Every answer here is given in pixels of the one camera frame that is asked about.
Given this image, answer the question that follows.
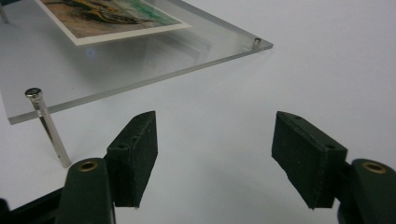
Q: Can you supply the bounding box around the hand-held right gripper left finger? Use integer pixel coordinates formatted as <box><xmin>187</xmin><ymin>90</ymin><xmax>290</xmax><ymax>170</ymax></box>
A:
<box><xmin>104</xmin><ymin>110</ymin><xmax>159</xmax><ymax>208</ymax></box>

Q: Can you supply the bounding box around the silver metal frame pin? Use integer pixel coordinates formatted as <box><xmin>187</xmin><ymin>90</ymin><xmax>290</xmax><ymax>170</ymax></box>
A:
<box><xmin>24</xmin><ymin>87</ymin><xmax>73</xmax><ymax>169</ymax></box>

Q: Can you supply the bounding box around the boat painting print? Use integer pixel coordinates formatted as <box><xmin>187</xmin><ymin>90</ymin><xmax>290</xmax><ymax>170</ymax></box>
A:
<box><xmin>33</xmin><ymin>0</ymin><xmax>192</xmax><ymax>47</ymax></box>

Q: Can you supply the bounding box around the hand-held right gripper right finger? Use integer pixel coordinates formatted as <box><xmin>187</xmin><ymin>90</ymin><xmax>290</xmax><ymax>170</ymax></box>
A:
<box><xmin>271</xmin><ymin>110</ymin><xmax>348</xmax><ymax>210</ymax></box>

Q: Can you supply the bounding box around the clear acrylic picture frame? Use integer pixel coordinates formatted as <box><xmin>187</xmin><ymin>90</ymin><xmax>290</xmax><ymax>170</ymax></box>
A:
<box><xmin>0</xmin><ymin>0</ymin><xmax>275</xmax><ymax>126</ymax></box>

